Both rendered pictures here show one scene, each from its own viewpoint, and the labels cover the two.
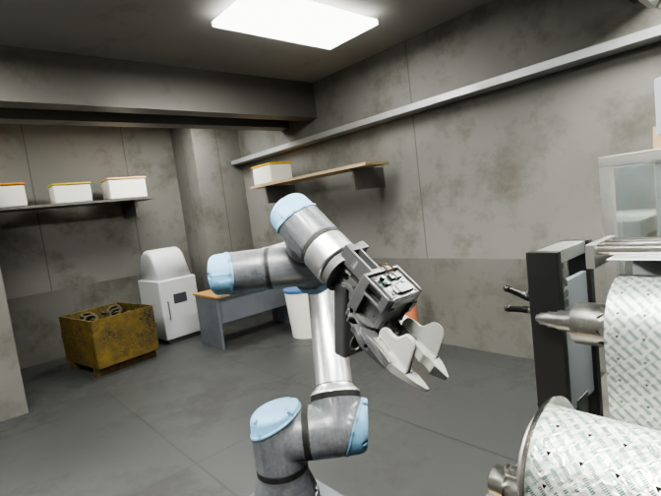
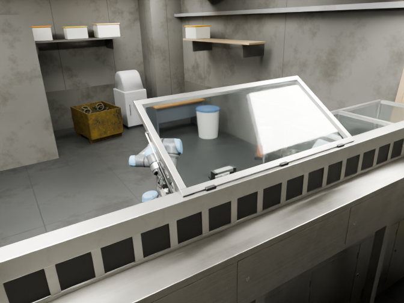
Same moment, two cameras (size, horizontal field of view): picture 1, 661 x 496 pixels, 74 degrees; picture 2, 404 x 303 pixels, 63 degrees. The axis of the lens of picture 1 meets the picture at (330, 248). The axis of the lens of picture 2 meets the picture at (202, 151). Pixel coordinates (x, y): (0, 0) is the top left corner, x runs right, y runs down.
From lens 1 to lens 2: 1.46 m
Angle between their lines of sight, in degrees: 19
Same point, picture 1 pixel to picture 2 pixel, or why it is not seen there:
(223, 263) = (133, 160)
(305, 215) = (151, 156)
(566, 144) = (365, 56)
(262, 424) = (144, 198)
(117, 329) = (101, 119)
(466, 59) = not seen: outside the picture
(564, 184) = (359, 81)
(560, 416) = not seen: hidden behind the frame
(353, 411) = not seen: hidden behind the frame
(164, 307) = (127, 107)
